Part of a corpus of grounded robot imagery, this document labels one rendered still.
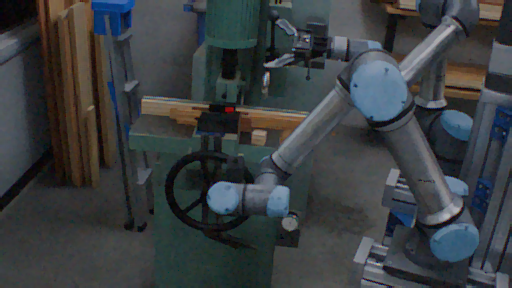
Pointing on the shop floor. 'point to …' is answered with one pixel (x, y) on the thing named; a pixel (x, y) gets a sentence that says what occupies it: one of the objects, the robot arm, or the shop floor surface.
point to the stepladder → (120, 85)
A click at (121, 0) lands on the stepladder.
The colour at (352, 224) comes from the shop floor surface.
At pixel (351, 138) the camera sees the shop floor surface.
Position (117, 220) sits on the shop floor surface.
